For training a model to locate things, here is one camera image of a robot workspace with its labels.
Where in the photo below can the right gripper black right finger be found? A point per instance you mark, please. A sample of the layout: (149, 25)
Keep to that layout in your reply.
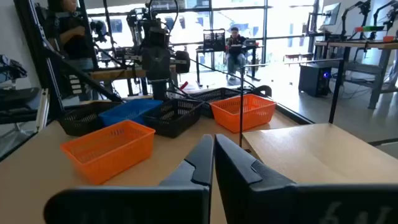
(248, 199)

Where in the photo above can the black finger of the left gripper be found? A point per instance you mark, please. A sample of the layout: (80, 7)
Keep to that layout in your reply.
(163, 63)
(149, 63)

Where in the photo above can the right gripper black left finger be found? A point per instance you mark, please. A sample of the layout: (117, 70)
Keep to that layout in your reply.
(186, 199)

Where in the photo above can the black plastic basket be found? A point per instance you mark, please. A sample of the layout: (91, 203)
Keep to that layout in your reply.
(77, 124)
(168, 124)
(211, 95)

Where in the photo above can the blue plastic basket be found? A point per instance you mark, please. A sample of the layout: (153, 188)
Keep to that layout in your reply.
(130, 110)

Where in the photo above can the orange plastic basket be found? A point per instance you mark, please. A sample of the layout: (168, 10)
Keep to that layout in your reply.
(236, 119)
(124, 155)

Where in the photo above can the monitor on arm mount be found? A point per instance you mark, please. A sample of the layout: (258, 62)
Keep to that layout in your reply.
(331, 14)

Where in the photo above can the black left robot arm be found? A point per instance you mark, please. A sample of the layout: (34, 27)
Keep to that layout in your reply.
(160, 90)

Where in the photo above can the black background robot arm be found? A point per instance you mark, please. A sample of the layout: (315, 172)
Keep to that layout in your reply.
(391, 15)
(366, 8)

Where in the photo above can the red connector plug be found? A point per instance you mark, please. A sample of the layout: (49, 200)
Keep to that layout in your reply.
(184, 86)

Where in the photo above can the wooden workbench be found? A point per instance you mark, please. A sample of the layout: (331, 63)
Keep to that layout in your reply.
(357, 45)
(118, 74)

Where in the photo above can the black mesh crate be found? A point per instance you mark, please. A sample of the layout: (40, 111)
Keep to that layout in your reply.
(214, 40)

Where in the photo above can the person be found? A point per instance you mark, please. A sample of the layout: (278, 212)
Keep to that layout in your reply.
(74, 40)
(236, 42)

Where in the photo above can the black office desk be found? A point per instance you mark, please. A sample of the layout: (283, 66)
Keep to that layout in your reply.
(252, 47)

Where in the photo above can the silver aluminium bar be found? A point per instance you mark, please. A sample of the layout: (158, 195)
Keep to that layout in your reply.
(43, 109)

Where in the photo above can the black computer tower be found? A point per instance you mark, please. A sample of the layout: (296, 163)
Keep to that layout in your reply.
(312, 81)

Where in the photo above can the green and red bar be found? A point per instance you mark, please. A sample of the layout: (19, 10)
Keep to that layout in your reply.
(370, 29)

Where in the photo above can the small orange box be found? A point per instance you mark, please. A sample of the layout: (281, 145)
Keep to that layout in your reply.
(388, 39)

